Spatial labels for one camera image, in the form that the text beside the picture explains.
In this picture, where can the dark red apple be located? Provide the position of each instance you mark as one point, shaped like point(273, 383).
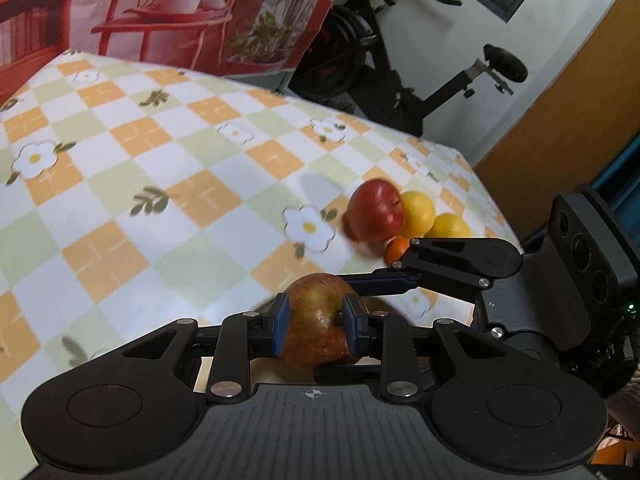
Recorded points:
point(317, 320)

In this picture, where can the printed backdrop cloth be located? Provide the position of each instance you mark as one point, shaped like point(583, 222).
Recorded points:
point(75, 10)

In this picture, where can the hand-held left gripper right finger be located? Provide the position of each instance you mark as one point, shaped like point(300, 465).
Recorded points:
point(350, 327)

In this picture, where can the round yellow lemon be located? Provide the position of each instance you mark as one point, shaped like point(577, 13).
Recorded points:
point(450, 226)

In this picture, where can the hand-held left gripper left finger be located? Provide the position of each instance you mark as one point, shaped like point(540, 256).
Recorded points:
point(281, 325)

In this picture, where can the black exercise bike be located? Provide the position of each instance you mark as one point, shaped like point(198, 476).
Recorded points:
point(380, 90)

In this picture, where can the checkered floral tablecloth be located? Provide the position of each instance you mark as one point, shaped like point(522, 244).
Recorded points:
point(150, 160)

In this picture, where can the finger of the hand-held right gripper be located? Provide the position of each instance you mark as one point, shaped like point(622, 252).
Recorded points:
point(440, 260)
point(350, 374)

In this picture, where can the large yellow lemon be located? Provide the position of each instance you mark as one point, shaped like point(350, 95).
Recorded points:
point(420, 212)

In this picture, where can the orange mandarin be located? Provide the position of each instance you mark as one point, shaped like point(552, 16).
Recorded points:
point(395, 249)

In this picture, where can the bright red apple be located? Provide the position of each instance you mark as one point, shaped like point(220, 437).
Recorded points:
point(375, 210)

